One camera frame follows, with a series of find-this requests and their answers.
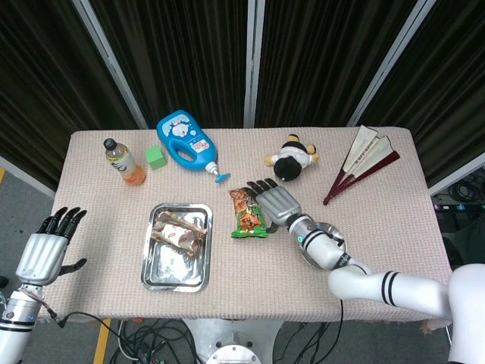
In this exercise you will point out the white partition frame post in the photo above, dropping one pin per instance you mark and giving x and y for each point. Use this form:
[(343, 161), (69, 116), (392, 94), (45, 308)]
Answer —
[(392, 57), (113, 68), (254, 57), (22, 173), (458, 176)]

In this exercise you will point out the orange drink bottle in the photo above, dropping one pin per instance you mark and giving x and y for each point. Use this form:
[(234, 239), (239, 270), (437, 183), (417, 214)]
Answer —
[(123, 163)]

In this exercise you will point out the green snack bag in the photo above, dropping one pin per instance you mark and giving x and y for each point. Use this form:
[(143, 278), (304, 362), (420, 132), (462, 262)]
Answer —
[(246, 216)]

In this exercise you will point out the black pleated curtain panel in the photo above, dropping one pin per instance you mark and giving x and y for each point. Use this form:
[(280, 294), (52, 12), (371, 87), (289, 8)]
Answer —
[(322, 57), (454, 76), (38, 76), (170, 57)]

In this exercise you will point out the black white plush toy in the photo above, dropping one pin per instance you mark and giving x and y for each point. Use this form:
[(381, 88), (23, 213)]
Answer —
[(290, 163)]

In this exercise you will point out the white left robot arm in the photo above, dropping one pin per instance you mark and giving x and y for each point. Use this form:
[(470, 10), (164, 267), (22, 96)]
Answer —
[(17, 314)]

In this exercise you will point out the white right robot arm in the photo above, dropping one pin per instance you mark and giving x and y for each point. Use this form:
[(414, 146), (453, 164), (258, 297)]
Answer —
[(363, 284)]

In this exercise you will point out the pink woven tablecloth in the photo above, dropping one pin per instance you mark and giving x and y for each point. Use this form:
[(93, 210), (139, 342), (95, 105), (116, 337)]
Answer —
[(113, 212)]

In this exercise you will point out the rectangular steel tray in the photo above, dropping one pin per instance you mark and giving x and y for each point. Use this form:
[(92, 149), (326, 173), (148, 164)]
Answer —
[(170, 271)]

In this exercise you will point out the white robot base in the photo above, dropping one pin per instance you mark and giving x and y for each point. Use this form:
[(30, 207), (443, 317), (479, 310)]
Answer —
[(231, 341)]

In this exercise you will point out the folding paper fan red ribs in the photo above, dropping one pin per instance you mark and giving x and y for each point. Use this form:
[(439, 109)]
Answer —
[(365, 155)]

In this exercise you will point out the green cube block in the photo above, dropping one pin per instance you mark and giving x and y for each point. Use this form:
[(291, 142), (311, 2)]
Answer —
[(156, 157)]

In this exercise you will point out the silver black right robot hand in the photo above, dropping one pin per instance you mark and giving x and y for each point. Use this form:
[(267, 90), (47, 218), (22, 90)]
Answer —
[(278, 204)]

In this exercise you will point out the blue detergent bottle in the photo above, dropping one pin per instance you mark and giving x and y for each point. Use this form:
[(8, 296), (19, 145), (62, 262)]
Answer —
[(182, 132)]

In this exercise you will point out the round steel plate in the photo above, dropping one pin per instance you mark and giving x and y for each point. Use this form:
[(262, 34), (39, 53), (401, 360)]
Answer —
[(335, 228)]

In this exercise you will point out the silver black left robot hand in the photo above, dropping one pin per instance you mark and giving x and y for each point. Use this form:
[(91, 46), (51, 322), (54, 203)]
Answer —
[(41, 254)]

